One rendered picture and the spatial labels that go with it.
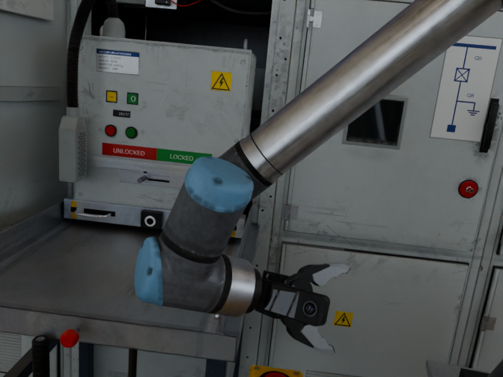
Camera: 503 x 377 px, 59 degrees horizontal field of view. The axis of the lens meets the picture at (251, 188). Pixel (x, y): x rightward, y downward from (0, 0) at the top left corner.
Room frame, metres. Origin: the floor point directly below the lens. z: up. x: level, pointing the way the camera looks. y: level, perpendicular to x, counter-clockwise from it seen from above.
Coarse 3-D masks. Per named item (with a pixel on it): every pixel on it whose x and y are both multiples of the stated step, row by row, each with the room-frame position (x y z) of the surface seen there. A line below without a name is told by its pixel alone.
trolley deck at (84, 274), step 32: (96, 224) 1.27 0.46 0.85; (32, 256) 1.00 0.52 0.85; (64, 256) 1.02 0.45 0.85; (96, 256) 1.04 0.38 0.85; (128, 256) 1.06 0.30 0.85; (0, 288) 0.83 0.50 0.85; (32, 288) 0.85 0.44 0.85; (64, 288) 0.86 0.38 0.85; (96, 288) 0.87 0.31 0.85; (128, 288) 0.89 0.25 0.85; (0, 320) 0.76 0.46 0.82; (32, 320) 0.76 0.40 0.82; (64, 320) 0.76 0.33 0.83; (96, 320) 0.75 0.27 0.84; (128, 320) 0.76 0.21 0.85; (160, 320) 0.77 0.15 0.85; (192, 320) 0.78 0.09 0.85; (160, 352) 0.75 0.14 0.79; (192, 352) 0.74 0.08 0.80; (224, 352) 0.74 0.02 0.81
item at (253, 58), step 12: (84, 36) 1.26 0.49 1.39; (96, 36) 1.25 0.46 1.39; (204, 48) 1.24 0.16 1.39; (216, 48) 1.24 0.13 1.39; (228, 48) 1.23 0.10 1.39; (252, 60) 1.30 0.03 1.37; (252, 72) 1.34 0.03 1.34; (252, 84) 1.38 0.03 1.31; (252, 96) 1.43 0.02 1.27; (156, 180) 1.27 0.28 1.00
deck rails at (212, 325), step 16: (48, 208) 1.18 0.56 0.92; (16, 224) 1.03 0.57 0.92; (32, 224) 1.09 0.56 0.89; (48, 224) 1.17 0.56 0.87; (64, 224) 1.23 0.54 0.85; (0, 240) 0.96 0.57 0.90; (16, 240) 1.02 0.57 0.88; (32, 240) 1.09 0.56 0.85; (48, 240) 1.11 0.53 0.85; (240, 240) 1.07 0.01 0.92; (0, 256) 0.96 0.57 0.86; (16, 256) 0.99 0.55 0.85; (240, 256) 1.08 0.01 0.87; (208, 320) 0.78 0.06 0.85; (224, 320) 0.78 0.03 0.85
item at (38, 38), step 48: (0, 0) 1.17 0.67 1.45; (48, 0) 1.33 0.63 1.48; (0, 48) 1.19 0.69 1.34; (48, 48) 1.37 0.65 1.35; (0, 96) 1.17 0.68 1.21; (48, 96) 1.34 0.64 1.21; (0, 144) 1.18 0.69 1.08; (48, 144) 1.36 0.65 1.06; (0, 192) 1.18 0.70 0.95; (48, 192) 1.36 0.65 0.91
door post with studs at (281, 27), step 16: (272, 0) 1.42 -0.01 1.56; (288, 0) 1.42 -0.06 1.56; (272, 16) 1.42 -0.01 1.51; (288, 16) 1.42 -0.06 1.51; (272, 32) 1.42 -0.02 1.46; (288, 32) 1.42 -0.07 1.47; (272, 48) 1.42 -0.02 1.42; (288, 48) 1.42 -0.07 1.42; (272, 64) 1.42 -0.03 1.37; (272, 80) 1.42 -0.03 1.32; (272, 96) 1.42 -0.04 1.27; (272, 112) 1.42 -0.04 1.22; (272, 192) 1.42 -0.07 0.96; (256, 208) 1.42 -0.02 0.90; (256, 320) 1.42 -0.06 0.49; (256, 336) 1.42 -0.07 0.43; (256, 352) 1.42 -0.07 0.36
